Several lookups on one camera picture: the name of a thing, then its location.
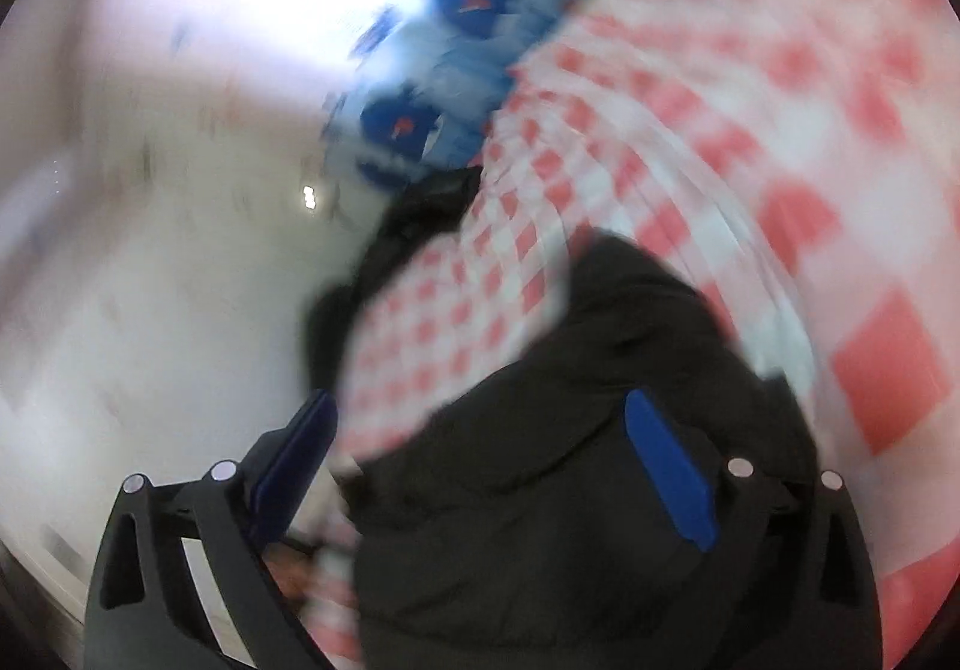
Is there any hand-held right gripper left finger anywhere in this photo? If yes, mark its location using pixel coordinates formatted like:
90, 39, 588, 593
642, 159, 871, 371
82, 388, 340, 670

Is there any blue printed curtain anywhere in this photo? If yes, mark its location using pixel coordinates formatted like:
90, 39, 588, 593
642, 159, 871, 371
322, 0, 632, 192

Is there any red white checkered blanket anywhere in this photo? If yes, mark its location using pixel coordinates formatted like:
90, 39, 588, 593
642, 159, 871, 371
300, 0, 960, 670

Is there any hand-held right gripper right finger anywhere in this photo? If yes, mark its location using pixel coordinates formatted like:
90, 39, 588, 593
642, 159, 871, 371
624, 387, 884, 670

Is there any black garment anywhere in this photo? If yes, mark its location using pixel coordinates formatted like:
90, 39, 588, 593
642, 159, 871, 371
304, 166, 820, 670

